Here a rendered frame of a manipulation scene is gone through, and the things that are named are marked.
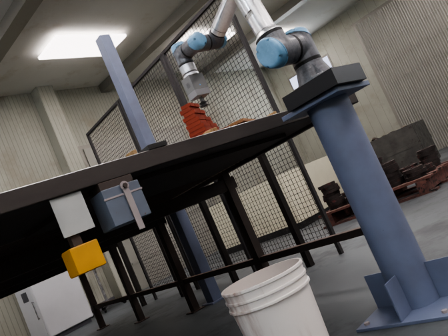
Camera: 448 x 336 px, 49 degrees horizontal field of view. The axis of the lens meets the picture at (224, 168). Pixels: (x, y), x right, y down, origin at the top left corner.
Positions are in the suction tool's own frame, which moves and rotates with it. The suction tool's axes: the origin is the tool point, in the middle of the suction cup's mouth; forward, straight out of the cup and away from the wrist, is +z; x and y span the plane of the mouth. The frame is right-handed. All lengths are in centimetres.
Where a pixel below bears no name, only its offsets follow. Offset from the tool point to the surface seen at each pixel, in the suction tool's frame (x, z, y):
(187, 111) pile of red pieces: -58, -16, -39
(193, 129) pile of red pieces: -59, -5, -37
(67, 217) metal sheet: 25, 31, 91
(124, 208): 28, 35, 74
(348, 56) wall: -446, -172, -893
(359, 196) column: 52, 63, -6
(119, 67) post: -166, -98, -80
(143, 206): 28, 36, 68
